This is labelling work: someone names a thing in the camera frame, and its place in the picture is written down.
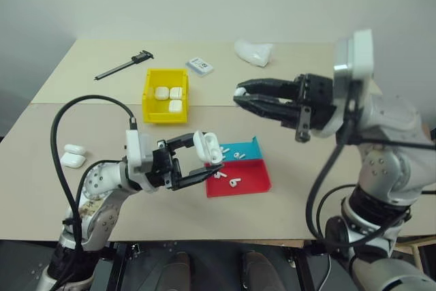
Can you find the small white card box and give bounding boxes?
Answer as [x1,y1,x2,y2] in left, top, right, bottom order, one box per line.
[185,56,215,78]

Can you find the yellow plastic bin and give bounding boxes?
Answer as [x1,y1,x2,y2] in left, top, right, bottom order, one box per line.
[141,67,190,125]

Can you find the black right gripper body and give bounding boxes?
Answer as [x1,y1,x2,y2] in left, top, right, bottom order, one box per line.
[294,72,337,143]

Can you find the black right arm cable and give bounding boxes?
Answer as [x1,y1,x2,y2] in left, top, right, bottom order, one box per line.
[305,79,431,248]

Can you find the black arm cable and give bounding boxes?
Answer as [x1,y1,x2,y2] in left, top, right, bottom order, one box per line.
[50,95,139,291]
[305,79,431,248]

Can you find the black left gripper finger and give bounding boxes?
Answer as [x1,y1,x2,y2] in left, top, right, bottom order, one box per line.
[172,164,223,191]
[166,130,206,153]

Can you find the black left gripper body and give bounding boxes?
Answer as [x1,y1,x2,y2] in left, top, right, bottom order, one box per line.
[149,139,182,191]

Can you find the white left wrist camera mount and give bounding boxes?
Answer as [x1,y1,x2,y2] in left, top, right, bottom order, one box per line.
[124,129,159,192]

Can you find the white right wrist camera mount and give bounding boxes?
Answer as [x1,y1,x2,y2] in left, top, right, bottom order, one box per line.
[313,29,376,139]

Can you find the black table frame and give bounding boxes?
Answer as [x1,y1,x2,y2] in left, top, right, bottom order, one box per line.
[91,240,345,291]

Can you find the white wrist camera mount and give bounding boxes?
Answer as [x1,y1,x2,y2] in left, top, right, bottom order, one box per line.
[124,129,159,192]
[313,29,376,139]

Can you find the red plastic tray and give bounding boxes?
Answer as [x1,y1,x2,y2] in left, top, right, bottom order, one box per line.
[204,158,273,199]

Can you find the wooden frame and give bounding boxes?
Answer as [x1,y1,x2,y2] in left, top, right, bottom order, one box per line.
[396,226,436,291]

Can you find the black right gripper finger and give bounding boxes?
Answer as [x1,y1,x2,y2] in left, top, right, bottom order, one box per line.
[232,94,301,129]
[236,77,301,101]

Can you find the crumpled white plastic bag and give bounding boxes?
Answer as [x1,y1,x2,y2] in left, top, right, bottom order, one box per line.
[233,38,275,68]

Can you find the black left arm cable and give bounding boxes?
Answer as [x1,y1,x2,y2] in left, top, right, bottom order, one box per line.
[50,95,139,291]

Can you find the blue plastic tray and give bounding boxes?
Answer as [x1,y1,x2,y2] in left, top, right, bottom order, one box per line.
[217,135,264,163]

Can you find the black digital caliper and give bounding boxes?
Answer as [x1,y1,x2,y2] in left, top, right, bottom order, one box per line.
[93,50,156,82]

